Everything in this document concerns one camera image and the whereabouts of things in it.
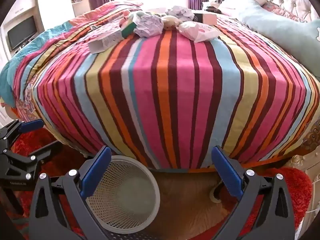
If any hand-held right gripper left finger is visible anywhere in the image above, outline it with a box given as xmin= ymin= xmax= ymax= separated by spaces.
xmin=27 ymin=146 xmax=112 ymax=240

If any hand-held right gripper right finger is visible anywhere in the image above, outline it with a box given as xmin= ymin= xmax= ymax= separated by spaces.
xmin=212 ymin=145 xmax=295 ymax=240

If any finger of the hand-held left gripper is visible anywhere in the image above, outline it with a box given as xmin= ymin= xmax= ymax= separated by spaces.
xmin=0 ymin=119 xmax=44 ymax=148
xmin=29 ymin=141 xmax=63 ymax=166

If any white mesh wastebasket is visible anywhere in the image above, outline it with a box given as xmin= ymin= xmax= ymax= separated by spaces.
xmin=86 ymin=155 xmax=160 ymax=233

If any long white printed box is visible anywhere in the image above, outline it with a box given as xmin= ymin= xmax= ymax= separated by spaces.
xmin=87 ymin=27 xmax=124 ymax=54

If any red shaggy rug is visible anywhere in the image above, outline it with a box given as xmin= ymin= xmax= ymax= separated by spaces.
xmin=10 ymin=127 xmax=313 ymax=240

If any black television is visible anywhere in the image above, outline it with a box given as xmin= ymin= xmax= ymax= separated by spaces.
xmin=7 ymin=16 xmax=38 ymax=52

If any striped colourful blanket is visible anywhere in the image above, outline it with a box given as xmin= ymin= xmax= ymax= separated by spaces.
xmin=0 ymin=1 xmax=315 ymax=171

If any green box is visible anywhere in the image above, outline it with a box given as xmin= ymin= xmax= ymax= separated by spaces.
xmin=121 ymin=21 xmax=139 ymax=39

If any white plastic bag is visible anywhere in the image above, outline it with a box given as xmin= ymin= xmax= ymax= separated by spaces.
xmin=178 ymin=21 xmax=221 ymax=43

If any teal long plush toy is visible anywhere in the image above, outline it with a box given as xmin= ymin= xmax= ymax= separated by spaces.
xmin=235 ymin=0 xmax=320 ymax=68

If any crumpled white paper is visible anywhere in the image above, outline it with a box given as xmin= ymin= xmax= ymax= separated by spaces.
xmin=167 ymin=6 xmax=195 ymax=22
xmin=134 ymin=12 xmax=164 ymax=38

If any black and pink box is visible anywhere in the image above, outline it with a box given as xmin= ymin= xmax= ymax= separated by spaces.
xmin=193 ymin=12 xmax=217 ymax=26

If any white plush toy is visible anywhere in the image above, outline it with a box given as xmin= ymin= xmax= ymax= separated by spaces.
xmin=162 ymin=15 xmax=182 ymax=30

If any white nightstand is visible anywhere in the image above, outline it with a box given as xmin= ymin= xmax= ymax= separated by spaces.
xmin=201 ymin=1 xmax=225 ymax=13

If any pink patterned pillow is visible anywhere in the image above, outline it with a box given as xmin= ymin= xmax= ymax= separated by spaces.
xmin=261 ymin=0 xmax=308 ymax=23

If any ornate white bed frame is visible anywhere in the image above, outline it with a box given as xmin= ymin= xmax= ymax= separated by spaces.
xmin=285 ymin=122 xmax=320 ymax=230

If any white wall cabinet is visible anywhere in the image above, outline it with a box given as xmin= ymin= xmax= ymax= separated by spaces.
xmin=0 ymin=0 xmax=84 ymax=64

